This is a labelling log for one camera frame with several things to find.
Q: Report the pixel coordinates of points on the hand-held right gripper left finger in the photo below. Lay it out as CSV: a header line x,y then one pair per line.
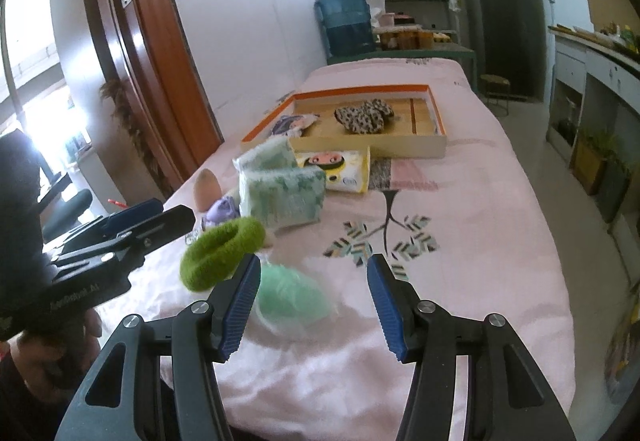
x,y
239,308

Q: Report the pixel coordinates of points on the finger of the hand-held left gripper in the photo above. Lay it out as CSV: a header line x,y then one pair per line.
x,y
160,227
135,216

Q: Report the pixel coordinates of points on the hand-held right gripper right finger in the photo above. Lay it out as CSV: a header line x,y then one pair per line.
x,y
385,308

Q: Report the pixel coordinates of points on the plush bunny purple dress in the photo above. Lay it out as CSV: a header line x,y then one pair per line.
x,y
222,211

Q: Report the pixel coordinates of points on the green white tissue pack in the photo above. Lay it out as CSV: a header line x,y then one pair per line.
x,y
280,198
265,153

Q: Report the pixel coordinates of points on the cartoon print tissue pack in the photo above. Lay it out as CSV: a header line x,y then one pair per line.
x,y
342,171

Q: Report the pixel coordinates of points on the orange-edged cardboard box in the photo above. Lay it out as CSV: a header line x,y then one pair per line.
x,y
350,142

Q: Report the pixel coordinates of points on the leopard print hair band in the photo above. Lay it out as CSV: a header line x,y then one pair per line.
x,y
360,118

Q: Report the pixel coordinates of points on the person's left hand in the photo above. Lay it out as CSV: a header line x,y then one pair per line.
x,y
35,356

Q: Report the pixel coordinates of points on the red pen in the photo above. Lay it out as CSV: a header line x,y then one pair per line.
x,y
118,202

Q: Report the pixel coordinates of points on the mint green bagged cloth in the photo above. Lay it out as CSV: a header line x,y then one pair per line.
x,y
295,301

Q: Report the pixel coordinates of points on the brown egg-shaped sponge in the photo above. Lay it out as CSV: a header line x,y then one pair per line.
x,y
207,191

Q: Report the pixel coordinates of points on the brown feather duster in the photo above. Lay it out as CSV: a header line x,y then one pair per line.
x,y
130,121

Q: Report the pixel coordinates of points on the pink printed blanket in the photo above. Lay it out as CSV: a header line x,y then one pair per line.
x,y
450,221

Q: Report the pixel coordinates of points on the purple white packet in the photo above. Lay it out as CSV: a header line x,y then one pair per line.
x,y
292,125

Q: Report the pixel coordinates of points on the brown wooden door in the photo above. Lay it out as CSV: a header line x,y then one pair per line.
x,y
150,46

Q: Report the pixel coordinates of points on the wooden plant crate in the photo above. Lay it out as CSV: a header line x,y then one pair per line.
x,y
587,166

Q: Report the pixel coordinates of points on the round stool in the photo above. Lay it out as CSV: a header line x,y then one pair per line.
x,y
494,80

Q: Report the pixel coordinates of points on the green table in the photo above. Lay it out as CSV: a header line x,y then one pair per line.
x,y
450,52

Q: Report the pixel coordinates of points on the row of amber jars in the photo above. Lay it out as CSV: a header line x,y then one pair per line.
x,y
405,40

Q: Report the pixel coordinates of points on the blue water jug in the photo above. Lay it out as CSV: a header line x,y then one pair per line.
x,y
345,21

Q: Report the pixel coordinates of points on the grey counter cabinet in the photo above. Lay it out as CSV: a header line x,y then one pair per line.
x,y
567,61

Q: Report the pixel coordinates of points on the grey refrigerator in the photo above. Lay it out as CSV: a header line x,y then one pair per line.
x,y
500,21

